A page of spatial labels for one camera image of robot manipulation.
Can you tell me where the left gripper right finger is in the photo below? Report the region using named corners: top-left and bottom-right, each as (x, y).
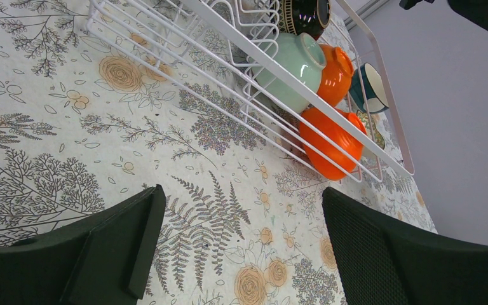
top-left (322, 187), bottom-right (488, 304)

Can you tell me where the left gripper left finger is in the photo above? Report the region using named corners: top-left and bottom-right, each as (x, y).
top-left (0, 185), bottom-right (166, 304)

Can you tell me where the teal and white bowl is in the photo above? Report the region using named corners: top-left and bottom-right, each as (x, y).
top-left (349, 62), bottom-right (390, 114)

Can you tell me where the orange bowl lower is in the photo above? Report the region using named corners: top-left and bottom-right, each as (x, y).
top-left (299, 106), bottom-right (368, 182)

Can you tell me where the orange bowl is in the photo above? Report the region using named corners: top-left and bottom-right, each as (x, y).
top-left (299, 106), bottom-right (368, 182)
top-left (317, 44), bottom-right (355, 107)

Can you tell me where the orange bowl upper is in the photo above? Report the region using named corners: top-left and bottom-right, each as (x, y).
top-left (317, 44), bottom-right (355, 107)

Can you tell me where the pale green bowl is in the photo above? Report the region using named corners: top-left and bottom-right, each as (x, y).
top-left (252, 32), bottom-right (327, 114)

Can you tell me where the black gold-rimmed bowl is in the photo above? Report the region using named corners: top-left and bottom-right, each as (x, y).
top-left (278, 0), bottom-right (330, 41)

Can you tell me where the white wire dish rack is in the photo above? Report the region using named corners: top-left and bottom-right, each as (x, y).
top-left (86, 1), bottom-right (414, 182)

